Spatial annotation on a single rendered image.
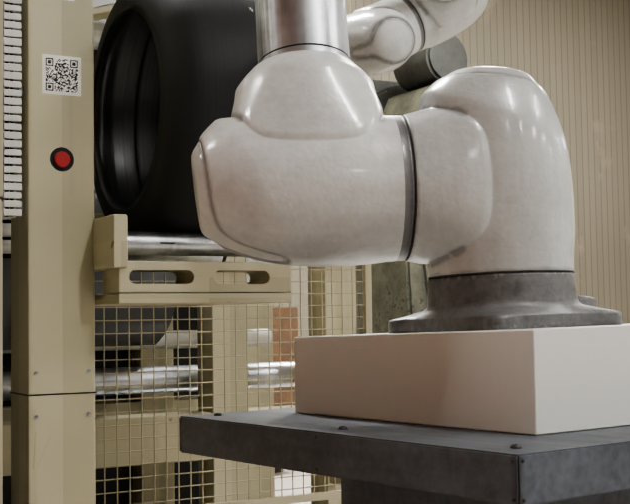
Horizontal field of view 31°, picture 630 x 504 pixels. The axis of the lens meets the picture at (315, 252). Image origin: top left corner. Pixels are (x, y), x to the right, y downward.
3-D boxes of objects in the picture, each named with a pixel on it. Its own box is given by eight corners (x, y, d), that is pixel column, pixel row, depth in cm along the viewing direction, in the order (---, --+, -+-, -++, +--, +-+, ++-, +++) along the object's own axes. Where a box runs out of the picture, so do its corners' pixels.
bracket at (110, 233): (113, 267, 209) (113, 213, 210) (51, 276, 244) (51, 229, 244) (131, 267, 211) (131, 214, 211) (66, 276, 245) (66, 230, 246)
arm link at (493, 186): (600, 268, 115) (588, 51, 117) (420, 274, 113) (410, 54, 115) (550, 276, 131) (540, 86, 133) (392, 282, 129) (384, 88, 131)
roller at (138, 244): (119, 254, 214) (119, 230, 214) (111, 255, 218) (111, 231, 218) (286, 256, 231) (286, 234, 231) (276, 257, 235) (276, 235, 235)
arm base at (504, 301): (654, 323, 121) (651, 270, 122) (497, 330, 109) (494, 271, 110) (532, 327, 137) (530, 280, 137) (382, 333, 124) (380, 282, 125)
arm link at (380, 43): (334, 88, 191) (395, 57, 196) (384, 85, 177) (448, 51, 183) (310, 27, 188) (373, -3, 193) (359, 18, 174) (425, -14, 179)
